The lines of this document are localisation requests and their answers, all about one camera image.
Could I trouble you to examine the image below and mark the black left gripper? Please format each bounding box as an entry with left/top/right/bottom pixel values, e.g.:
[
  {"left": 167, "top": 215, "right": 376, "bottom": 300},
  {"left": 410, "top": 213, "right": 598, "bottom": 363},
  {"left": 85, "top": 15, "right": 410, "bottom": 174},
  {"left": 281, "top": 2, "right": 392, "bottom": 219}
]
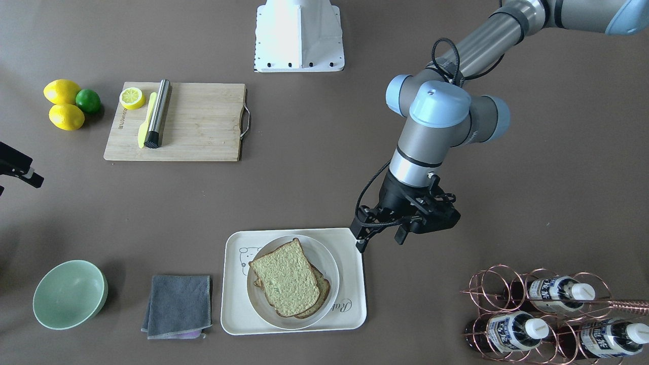
[{"left": 350, "top": 172, "right": 430, "bottom": 252}]

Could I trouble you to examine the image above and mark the white round plate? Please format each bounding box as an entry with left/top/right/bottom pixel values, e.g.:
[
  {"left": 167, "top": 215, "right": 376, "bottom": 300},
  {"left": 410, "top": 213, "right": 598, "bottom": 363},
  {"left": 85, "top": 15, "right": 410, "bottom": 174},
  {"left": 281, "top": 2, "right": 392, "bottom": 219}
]
[{"left": 246, "top": 234, "right": 339, "bottom": 331}]

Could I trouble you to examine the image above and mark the bread slice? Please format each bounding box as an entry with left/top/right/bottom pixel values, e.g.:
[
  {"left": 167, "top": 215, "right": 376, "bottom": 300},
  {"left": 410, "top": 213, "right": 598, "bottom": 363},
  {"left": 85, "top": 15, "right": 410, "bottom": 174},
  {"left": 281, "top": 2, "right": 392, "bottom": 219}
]
[
  {"left": 249, "top": 237, "right": 322, "bottom": 317},
  {"left": 253, "top": 263, "right": 331, "bottom": 319}
]

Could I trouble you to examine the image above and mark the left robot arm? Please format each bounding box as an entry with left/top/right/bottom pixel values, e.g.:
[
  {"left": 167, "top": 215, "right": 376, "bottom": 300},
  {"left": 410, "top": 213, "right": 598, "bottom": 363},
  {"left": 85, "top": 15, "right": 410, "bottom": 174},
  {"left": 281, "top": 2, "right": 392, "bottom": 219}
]
[{"left": 350, "top": 1, "right": 647, "bottom": 252}]

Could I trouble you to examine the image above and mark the cream rabbit tray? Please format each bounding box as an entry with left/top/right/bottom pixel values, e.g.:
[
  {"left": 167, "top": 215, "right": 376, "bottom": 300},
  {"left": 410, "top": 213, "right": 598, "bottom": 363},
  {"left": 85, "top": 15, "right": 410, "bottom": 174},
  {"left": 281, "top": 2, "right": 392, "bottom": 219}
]
[{"left": 221, "top": 227, "right": 367, "bottom": 336}]

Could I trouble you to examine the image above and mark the yellow lemon near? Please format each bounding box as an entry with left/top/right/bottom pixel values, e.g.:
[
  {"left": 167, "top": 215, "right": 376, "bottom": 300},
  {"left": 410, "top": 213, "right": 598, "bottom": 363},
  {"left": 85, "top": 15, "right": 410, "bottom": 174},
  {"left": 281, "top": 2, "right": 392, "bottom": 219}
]
[{"left": 49, "top": 103, "right": 85, "bottom": 131}]

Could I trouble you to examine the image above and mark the yellow lemon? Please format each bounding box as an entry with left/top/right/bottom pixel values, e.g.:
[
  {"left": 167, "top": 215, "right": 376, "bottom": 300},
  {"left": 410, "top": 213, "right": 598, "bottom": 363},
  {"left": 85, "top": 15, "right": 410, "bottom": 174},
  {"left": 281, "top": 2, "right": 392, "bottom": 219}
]
[
  {"left": 43, "top": 79, "right": 81, "bottom": 104},
  {"left": 49, "top": 103, "right": 85, "bottom": 131}
]

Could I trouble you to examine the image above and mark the bread slice under egg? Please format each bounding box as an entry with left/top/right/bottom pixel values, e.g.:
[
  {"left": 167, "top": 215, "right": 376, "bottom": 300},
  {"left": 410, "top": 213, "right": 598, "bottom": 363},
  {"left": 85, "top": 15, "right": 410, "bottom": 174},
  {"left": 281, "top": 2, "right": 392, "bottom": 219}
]
[{"left": 253, "top": 263, "right": 331, "bottom": 319}]

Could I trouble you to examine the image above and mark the yellow lemon far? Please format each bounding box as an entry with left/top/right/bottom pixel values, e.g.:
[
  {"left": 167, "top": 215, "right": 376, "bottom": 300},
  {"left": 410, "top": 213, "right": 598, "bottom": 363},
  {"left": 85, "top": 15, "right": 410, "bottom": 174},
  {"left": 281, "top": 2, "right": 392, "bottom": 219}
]
[{"left": 43, "top": 79, "right": 81, "bottom": 104}]

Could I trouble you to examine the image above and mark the green lime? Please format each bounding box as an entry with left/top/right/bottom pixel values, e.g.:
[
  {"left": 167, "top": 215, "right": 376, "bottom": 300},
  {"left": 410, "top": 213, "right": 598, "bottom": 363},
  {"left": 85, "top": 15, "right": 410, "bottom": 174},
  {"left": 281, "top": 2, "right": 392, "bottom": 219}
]
[{"left": 75, "top": 89, "right": 101, "bottom": 114}]

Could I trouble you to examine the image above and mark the yellow plastic knife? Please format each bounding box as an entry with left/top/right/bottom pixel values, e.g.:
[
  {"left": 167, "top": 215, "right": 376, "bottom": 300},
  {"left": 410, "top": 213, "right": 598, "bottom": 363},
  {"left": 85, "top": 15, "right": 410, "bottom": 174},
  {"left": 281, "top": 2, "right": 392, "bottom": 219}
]
[{"left": 137, "top": 92, "right": 157, "bottom": 149}]

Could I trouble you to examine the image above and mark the half lemon slice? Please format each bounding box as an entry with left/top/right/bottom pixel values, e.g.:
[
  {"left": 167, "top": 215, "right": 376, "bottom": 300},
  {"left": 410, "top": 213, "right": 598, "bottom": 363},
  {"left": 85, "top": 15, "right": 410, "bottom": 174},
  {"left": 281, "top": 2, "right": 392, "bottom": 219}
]
[{"left": 120, "top": 86, "right": 146, "bottom": 110}]

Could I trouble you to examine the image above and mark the steel muddler black tip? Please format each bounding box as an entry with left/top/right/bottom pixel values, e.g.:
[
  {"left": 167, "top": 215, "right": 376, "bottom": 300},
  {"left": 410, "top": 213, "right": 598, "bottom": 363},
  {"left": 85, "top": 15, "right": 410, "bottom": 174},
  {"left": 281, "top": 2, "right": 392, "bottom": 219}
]
[{"left": 143, "top": 79, "right": 172, "bottom": 149}]

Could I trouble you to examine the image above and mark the green ceramic bowl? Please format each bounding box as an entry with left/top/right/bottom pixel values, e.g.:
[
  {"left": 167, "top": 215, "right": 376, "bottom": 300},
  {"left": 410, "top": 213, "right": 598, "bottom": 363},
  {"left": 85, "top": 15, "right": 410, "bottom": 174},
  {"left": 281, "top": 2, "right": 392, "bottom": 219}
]
[{"left": 32, "top": 260, "right": 107, "bottom": 331}]

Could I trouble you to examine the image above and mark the tea bottle front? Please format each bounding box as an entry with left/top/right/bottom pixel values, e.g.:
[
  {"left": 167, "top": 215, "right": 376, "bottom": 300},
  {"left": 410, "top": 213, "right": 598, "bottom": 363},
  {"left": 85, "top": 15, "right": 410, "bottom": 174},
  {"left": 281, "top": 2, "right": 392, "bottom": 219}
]
[{"left": 464, "top": 310, "right": 550, "bottom": 354}]

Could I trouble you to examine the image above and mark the tea bottle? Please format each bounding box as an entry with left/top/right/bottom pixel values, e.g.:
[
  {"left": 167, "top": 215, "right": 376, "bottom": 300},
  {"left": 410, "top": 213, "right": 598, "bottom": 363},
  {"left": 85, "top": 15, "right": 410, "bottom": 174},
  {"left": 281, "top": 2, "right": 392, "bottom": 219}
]
[
  {"left": 464, "top": 310, "right": 550, "bottom": 354},
  {"left": 503, "top": 276, "right": 596, "bottom": 314},
  {"left": 557, "top": 317, "right": 648, "bottom": 360}
]

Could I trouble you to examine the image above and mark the wooden cutting board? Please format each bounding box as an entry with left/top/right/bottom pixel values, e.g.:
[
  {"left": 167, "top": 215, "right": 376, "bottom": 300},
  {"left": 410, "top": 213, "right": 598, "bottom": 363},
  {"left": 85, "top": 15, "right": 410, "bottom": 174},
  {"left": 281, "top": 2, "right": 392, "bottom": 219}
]
[{"left": 103, "top": 83, "right": 246, "bottom": 162}]

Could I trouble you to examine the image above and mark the tea bottle back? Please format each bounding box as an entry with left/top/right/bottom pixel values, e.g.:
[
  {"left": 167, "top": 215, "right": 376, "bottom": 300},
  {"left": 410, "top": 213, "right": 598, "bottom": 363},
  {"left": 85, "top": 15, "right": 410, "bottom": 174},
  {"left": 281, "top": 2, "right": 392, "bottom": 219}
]
[{"left": 503, "top": 276, "right": 596, "bottom": 314}]

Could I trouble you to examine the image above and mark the grey folded cloth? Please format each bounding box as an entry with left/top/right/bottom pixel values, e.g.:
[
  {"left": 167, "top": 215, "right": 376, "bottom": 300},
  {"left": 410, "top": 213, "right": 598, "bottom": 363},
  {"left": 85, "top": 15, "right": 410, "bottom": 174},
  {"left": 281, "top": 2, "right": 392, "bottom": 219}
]
[{"left": 140, "top": 275, "right": 212, "bottom": 340}]

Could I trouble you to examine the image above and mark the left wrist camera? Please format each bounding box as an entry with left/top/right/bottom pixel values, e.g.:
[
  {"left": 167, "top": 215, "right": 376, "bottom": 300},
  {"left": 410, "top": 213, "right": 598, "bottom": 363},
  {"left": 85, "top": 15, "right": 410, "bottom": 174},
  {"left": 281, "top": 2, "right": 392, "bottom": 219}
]
[{"left": 407, "top": 174, "right": 461, "bottom": 234}]

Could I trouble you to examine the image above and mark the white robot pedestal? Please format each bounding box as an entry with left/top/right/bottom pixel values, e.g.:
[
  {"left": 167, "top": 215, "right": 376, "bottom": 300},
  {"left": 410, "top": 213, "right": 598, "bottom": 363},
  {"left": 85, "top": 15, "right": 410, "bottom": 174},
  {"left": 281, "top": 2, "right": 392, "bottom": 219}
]
[{"left": 254, "top": 1, "right": 345, "bottom": 72}]

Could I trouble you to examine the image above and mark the copper wire bottle rack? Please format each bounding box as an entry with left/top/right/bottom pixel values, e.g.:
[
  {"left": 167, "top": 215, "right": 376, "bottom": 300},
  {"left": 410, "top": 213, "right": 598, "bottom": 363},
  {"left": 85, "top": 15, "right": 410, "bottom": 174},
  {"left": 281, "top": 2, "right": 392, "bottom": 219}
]
[{"left": 463, "top": 264, "right": 647, "bottom": 364}]

